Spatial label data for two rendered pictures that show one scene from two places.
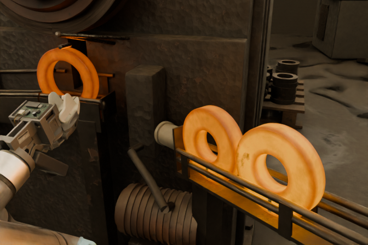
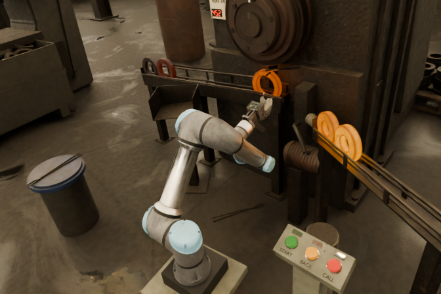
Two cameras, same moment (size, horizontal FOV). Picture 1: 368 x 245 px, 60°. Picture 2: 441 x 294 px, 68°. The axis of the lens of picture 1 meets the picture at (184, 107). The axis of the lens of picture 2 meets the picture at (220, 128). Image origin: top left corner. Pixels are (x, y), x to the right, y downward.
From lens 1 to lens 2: 0.94 m
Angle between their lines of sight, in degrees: 27
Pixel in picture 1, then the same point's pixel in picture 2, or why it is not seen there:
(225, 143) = (331, 129)
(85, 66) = (275, 81)
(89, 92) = (276, 93)
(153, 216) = (300, 156)
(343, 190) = not seen: outside the picture
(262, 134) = (342, 128)
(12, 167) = (248, 126)
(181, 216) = (312, 158)
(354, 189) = not seen: outside the picture
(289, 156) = (349, 138)
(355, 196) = not seen: outside the picture
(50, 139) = (260, 117)
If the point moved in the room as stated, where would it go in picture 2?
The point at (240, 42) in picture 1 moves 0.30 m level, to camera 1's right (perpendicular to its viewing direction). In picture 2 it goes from (356, 77) to (431, 82)
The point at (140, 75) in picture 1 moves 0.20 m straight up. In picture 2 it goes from (302, 89) to (303, 50)
